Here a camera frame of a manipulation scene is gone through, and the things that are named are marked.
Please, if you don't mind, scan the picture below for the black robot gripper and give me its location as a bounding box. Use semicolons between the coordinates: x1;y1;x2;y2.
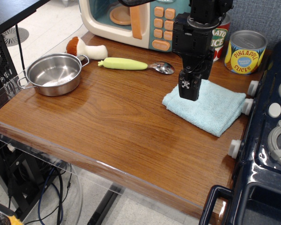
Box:
172;13;215;101

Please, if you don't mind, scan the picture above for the metal pot with handles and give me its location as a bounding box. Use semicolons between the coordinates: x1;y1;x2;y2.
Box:
17;53;89;97

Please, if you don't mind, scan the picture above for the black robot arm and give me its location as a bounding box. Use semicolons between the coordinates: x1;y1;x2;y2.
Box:
172;0;233;101

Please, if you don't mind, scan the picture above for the light blue folded cloth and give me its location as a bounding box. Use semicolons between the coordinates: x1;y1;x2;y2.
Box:
162;80;246;137

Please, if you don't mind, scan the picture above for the tomato sauce can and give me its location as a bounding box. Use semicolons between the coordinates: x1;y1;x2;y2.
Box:
211;13;232;62

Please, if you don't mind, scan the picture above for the white stove knob middle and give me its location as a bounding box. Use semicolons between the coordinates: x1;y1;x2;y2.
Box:
241;98;253;115

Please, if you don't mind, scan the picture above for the white stove knob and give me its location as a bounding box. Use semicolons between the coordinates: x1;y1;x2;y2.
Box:
228;140;242;159
241;98;253;115
247;80;259;97

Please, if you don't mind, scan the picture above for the white stove knob top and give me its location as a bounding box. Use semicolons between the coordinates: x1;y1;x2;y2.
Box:
247;80;259;97

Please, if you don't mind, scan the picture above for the pineapple slices can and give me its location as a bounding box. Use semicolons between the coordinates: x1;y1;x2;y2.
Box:
224;30;268;75

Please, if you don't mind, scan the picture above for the toy microwave oven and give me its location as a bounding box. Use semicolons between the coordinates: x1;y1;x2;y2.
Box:
79;0;191;52

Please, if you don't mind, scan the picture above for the white stove knob bottom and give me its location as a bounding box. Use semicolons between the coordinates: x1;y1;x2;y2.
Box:
228;140;242;159

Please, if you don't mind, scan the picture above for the plush mushroom toy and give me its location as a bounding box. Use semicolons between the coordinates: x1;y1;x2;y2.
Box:
66;37;108;60

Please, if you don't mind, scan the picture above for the dark blue toy stove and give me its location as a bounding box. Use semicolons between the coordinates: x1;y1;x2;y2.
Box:
200;41;281;225

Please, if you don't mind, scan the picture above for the black table leg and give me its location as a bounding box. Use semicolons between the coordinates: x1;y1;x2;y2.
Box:
87;188;122;225

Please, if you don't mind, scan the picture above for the black desk at left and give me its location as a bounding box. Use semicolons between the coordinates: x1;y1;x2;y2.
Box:
0;0;51;94

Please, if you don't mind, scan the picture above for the spoon with green carrot handle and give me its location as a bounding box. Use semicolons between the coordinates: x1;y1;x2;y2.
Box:
98;57;175;75

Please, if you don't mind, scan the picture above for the black cable under table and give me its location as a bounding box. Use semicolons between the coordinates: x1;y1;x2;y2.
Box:
23;164;73;225

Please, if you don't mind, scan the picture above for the blue cable under table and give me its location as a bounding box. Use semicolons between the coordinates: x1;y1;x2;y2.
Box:
37;167;64;225

